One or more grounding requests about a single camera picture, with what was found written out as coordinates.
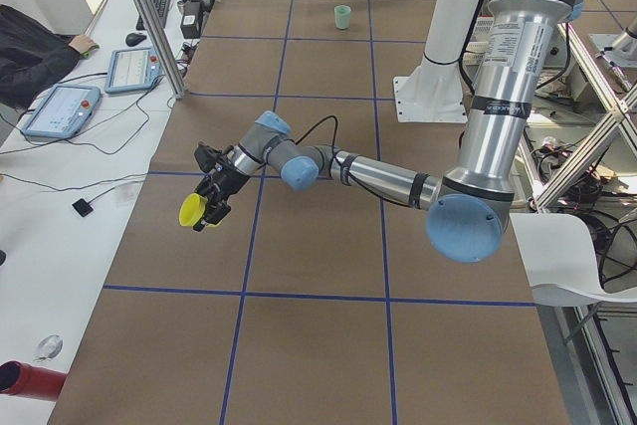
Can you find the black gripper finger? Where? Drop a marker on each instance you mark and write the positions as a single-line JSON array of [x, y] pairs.
[[207, 187], [210, 214]]

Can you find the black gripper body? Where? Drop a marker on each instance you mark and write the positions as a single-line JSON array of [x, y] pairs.
[[222, 182]]

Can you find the yellow cup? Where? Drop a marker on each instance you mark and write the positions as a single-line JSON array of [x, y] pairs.
[[193, 211]]

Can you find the mint green cup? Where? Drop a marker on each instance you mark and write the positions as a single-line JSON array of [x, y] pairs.
[[342, 15]]

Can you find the small black square device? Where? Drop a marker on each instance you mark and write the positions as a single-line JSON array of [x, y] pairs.
[[83, 207]]

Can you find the far blue teach pendant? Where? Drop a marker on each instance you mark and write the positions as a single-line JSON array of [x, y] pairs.
[[132, 70]]

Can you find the blue teach pendant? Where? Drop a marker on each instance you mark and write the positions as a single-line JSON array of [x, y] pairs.
[[63, 112], [132, 70]]

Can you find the near blue teach pendant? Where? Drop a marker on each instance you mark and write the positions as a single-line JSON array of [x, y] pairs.
[[63, 112]]

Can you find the black power adapter box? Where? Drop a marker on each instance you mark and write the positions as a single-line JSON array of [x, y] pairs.
[[191, 21]]

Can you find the black computer mouse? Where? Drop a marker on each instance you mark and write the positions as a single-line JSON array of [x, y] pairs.
[[134, 39]]

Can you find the seated person in black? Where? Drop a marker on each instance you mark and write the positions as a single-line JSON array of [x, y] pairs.
[[33, 58]]

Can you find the red cylinder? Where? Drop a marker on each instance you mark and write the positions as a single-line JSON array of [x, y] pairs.
[[28, 381]]

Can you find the white plastic chair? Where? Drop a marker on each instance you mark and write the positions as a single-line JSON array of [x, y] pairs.
[[560, 261]]

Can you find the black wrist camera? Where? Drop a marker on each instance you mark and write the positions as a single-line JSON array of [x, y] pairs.
[[206, 157]]

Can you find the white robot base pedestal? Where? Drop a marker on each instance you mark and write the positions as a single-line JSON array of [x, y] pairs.
[[434, 92]]

